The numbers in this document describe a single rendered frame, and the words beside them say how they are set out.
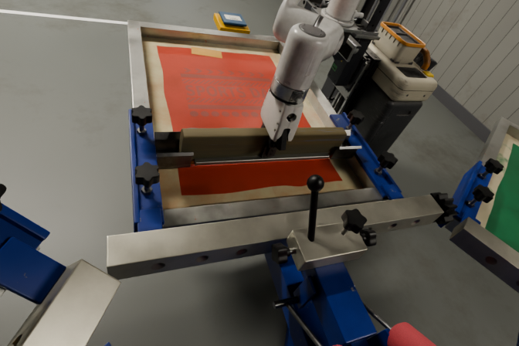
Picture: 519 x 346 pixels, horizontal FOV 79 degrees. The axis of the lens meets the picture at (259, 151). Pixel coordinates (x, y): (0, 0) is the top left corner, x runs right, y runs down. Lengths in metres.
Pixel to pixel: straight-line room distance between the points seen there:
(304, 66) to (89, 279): 0.45
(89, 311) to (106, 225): 1.40
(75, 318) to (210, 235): 0.24
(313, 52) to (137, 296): 1.32
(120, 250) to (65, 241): 1.24
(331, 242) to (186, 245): 0.24
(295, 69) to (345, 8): 0.65
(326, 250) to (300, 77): 0.31
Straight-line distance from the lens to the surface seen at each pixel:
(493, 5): 4.05
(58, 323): 0.37
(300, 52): 0.58
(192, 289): 1.62
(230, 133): 0.68
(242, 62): 1.15
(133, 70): 0.94
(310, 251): 0.53
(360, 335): 0.56
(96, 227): 1.77
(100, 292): 0.38
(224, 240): 0.54
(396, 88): 1.68
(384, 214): 0.71
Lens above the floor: 1.51
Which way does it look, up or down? 43 degrees down
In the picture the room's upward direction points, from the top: 21 degrees clockwise
